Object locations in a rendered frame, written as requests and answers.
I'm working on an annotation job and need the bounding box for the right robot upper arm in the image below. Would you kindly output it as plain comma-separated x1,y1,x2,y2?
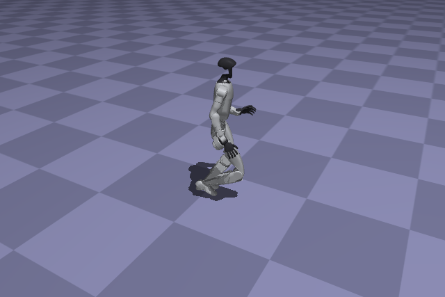
209,86,227,119

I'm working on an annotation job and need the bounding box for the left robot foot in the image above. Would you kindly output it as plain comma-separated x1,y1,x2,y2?
196,185,219,190

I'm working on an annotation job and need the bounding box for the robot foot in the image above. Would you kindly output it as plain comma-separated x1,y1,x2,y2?
196,185,219,190
195,179,218,196

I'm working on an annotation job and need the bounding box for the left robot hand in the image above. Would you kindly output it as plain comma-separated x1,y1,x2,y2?
236,105,256,115

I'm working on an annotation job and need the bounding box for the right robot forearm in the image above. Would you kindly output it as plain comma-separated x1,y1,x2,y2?
211,113,227,143

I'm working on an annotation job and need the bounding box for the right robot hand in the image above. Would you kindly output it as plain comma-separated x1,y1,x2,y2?
218,138,238,159

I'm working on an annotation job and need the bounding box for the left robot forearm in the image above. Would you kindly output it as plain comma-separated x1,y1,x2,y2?
229,106,240,116

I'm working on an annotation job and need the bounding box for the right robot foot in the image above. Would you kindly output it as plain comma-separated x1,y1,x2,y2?
195,179,218,196

